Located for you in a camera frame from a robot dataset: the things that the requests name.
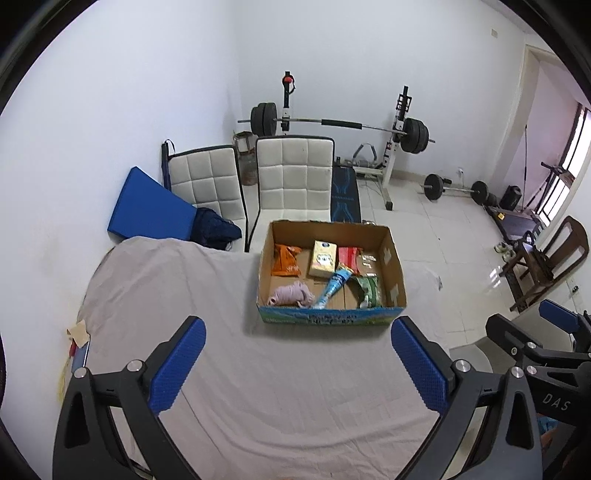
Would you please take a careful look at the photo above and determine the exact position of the beige paper piece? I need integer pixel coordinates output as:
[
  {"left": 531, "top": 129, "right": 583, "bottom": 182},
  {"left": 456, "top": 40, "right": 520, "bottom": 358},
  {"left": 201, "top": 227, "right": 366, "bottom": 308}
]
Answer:
[{"left": 67, "top": 320, "right": 90, "bottom": 349}]

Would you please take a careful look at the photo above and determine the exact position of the dark wooden chair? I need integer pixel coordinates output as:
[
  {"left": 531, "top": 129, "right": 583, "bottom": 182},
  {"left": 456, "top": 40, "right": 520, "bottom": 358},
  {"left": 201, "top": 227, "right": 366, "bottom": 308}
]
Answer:
[{"left": 499, "top": 215, "right": 589, "bottom": 315}]

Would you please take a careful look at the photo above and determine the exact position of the grey handle attachment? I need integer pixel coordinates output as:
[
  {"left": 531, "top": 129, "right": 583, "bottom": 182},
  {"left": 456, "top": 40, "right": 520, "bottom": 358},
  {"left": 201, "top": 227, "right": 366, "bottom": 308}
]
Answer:
[{"left": 351, "top": 142, "right": 382, "bottom": 168}]

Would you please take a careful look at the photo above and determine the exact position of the light blue stick packet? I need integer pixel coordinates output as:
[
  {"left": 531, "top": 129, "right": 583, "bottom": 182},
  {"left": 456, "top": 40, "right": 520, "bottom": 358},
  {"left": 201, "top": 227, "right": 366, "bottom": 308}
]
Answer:
[{"left": 310, "top": 263, "right": 356, "bottom": 310}]

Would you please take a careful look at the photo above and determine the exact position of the window frame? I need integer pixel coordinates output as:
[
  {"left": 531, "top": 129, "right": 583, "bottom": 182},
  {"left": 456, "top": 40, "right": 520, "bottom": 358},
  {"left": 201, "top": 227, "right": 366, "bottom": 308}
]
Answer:
[{"left": 538, "top": 104, "right": 591, "bottom": 227}]

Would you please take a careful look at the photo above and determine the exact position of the grey plastic chair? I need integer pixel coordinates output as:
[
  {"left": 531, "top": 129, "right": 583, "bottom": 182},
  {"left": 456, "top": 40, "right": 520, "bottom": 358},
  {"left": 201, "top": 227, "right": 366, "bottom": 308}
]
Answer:
[{"left": 450, "top": 300, "right": 578, "bottom": 374}]

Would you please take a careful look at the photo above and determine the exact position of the blue foam mat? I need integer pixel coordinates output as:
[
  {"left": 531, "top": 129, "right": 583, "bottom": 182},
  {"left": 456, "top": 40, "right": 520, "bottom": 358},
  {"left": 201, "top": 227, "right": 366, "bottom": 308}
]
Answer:
[{"left": 107, "top": 166, "right": 198, "bottom": 241}]

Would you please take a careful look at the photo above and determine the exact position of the black tripod stand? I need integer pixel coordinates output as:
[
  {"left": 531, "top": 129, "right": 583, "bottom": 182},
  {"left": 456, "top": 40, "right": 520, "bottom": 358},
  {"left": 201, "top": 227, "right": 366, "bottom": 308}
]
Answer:
[{"left": 526, "top": 161, "right": 571, "bottom": 213}]

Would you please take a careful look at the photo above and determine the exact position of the long barbell with black plates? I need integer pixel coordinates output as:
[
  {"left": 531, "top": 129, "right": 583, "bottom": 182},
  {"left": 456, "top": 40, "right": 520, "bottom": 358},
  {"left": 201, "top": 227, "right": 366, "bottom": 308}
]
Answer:
[{"left": 238, "top": 102, "right": 436, "bottom": 154}]

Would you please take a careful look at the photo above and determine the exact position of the orange snack packet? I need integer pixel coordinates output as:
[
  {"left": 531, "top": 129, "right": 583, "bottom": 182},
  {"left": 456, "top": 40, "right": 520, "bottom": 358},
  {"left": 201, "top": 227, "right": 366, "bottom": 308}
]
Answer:
[{"left": 270, "top": 243, "right": 303, "bottom": 278}]

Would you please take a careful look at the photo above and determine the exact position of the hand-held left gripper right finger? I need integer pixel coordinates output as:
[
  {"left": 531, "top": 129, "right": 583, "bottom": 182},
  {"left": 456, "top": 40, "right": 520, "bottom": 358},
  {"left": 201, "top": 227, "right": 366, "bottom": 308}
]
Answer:
[{"left": 390, "top": 316, "right": 543, "bottom": 480}]

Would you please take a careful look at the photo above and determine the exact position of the black treadmill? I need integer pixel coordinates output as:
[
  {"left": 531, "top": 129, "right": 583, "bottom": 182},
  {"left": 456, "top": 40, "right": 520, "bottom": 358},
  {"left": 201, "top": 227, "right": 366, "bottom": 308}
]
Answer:
[{"left": 485, "top": 203, "right": 546, "bottom": 245}]

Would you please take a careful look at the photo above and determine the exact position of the yellow tissue pack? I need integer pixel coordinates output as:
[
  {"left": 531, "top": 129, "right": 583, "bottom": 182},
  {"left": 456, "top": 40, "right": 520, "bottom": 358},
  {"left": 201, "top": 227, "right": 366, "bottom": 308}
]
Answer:
[{"left": 308, "top": 240, "right": 338, "bottom": 279}]

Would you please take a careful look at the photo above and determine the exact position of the grey table cloth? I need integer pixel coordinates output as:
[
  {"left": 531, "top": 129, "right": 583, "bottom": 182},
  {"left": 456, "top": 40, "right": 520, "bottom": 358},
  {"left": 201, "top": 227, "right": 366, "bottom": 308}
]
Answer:
[{"left": 76, "top": 235, "right": 458, "bottom": 480}]

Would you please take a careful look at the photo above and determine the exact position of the thin black rod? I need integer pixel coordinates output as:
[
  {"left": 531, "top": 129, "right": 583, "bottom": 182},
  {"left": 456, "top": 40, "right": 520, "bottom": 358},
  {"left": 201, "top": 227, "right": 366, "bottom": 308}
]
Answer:
[{"left": 522, "top": 122, "right": 530, "bottom": 208}]

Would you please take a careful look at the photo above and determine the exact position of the green snack packet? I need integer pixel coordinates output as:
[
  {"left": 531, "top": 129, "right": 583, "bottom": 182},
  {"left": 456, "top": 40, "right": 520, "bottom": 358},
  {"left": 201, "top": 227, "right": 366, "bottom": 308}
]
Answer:
[{"left": 353, "top": 275, "right": 384, "bottom": 309}]

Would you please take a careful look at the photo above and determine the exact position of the red snack packet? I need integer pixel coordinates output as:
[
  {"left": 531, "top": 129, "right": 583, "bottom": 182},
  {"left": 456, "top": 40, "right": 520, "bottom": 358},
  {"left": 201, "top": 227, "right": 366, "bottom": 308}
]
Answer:
[{"left": 337, "top": 246, "right": 363, "bottom": 273}]

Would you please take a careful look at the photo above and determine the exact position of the short barbell with black plates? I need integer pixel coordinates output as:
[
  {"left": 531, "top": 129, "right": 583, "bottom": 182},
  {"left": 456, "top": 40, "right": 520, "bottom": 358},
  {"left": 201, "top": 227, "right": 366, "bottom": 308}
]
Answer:
[{"left": 419, "top": 173, "right": 490, "bottom": 204}]

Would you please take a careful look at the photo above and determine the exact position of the black and blue weight bench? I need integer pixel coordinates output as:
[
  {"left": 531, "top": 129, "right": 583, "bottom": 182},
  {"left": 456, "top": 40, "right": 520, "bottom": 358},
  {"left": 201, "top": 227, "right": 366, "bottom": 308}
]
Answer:
[{"left": 330, "top": 165, "right": 362, "bottom": 223}]

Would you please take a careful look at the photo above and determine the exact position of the white padded chair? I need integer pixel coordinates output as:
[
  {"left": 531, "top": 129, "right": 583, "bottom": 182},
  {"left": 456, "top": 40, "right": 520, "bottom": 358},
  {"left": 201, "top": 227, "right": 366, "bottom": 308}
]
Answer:
[
  {"left": 245, "top": 135, "right": 336, "bottom": 252},
  {"left": 161, "top": 144, "right": 247, "bottom": 252}
]

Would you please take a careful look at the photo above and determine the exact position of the purple grey sock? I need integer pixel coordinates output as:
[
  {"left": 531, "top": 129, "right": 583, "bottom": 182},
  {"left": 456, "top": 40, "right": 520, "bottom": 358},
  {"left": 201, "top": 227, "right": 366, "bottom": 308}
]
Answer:
[{"left": 268, "top": 281, "right": 315, "bottom": 309}]

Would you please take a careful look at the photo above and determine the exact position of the dark blue garment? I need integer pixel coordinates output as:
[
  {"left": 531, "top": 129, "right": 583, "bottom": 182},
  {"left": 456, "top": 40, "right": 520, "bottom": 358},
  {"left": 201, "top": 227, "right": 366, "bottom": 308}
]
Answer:
[{"left": 191, "top": 207, "right": 242, "bottom": 250}]

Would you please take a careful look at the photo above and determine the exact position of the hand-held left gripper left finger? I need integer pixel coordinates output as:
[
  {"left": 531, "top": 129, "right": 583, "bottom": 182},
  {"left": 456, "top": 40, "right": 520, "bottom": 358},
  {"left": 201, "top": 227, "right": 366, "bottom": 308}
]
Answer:
[{"left": 52, "top": 316, "right": 207, "bottom": 480}]

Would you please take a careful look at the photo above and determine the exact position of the cardboard box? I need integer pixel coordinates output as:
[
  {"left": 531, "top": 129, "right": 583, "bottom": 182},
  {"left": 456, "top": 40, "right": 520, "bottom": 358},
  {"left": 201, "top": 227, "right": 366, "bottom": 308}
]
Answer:
[{"left": 256, "top": 220, "right": 408, "bottom": 326}]

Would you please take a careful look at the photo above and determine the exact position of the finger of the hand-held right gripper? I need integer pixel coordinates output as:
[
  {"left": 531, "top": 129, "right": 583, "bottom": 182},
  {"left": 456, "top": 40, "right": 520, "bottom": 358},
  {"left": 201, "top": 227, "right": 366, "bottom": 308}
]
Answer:
[
  {"left": 486, "top": 313, "right": 546, "bottom": 366},
  {"left": 539, "top": 299, "right": 591, "bottom": 334}
]

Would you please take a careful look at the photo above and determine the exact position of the white barbell rack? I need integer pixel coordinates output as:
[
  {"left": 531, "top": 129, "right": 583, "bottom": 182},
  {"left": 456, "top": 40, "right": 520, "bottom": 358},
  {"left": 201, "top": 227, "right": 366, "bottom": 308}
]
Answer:
[{"left": 279, "top": 71, "right": 414, "bottom": 212}]

